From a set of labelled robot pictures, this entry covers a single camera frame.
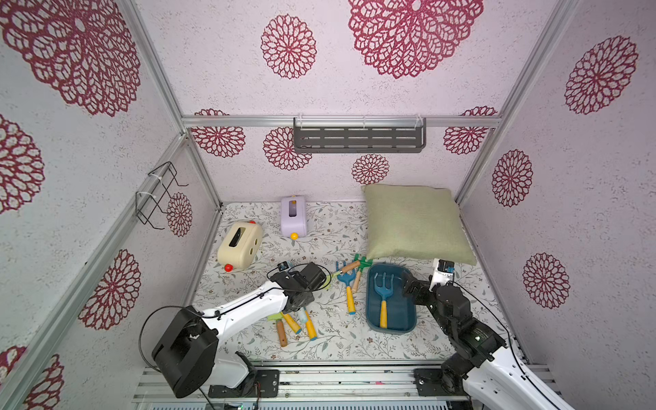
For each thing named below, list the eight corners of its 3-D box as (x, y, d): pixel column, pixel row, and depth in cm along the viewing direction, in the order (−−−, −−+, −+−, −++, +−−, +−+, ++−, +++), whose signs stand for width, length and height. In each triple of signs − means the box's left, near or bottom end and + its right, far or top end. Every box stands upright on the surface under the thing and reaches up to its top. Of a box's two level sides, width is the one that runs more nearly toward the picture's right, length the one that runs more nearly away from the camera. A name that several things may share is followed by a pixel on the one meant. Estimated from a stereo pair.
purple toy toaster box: (280, 243, 109) (276, 227, 100) (284, 212, 120) (281, 196, 112) (306, 243, 109) (304, 227, 100) (308, 212, 120) (306, 196, 112)
